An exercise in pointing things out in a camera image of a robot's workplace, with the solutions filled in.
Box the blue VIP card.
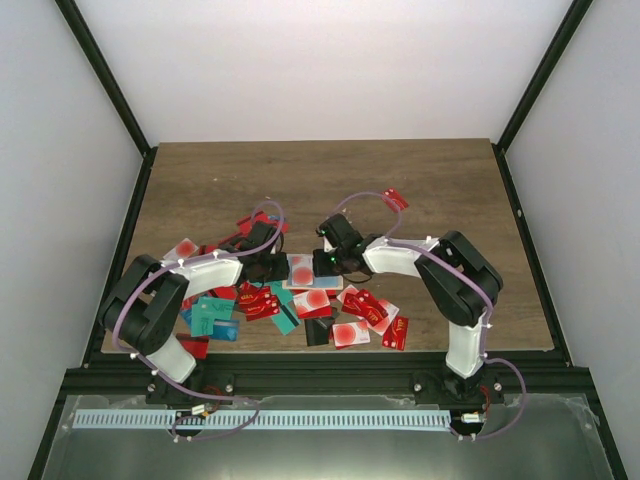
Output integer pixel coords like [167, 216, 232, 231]
[313, 276, 343, 290]

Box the red white circle card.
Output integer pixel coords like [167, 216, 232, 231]
[293, 290, 331, 319]
[289, 254, 314, 287]
[163, 238, 199, 262]
[332, 321, 371, 349]

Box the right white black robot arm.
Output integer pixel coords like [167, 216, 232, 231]
[313, 214, 503, 403]

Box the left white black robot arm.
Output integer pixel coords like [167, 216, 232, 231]
[98, 221, 288, 404]

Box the red gold VIP card centre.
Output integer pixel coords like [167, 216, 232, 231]
[236, 283, 280, 321]

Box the red gold vip card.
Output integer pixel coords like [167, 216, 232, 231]
[236, 283, 280, 321]
[341, 289, 388, 327]

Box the red stripe card back left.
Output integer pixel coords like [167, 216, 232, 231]
[236, 215, 256, 234]

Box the red gold VIP card right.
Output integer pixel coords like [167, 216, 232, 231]
[341, 289, 388, 327]

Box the teal VIP card upper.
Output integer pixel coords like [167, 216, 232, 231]
[264, 281, 301, 335]

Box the teal vip card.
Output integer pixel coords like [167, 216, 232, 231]
[264, 281, 301, 335]
[190, 296, 235, 337]

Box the black card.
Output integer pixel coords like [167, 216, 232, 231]
[304, 317, 335, 347]

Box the red white circle card bottom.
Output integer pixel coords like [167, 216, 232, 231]
[332, 321, 371, 349]

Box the blue chip card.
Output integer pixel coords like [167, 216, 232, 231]
[210, 319, 239, 342]

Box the teal VIP card lower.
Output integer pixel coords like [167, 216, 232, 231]
[190, 296, 235, 337]

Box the red card lone back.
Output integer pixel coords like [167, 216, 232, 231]
[382, 188, 409, 212]

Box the red card far right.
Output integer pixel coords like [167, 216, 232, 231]
[382, 316, 409, 351]

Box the dark red stripe card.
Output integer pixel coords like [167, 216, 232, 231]
[176, 333, 210, 360]

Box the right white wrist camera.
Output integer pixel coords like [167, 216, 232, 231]
[322, 235, 336, 253]

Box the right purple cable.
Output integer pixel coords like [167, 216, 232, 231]
[332, 190, 527, 442]

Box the black aluminium front rail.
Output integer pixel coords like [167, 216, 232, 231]
[61, 351, 595, 398]

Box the light blue slotted cable duct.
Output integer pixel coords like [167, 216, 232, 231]
[72, 409, 451, 432]

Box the black frame post left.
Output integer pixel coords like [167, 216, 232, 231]
[53, 0, 153, 156]

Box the black frame post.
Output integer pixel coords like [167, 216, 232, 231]
[53, 0, 153, 156]
[497, 0, 595, 151]

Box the black frame post right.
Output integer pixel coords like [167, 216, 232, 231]
[497, 0, 595, 151]

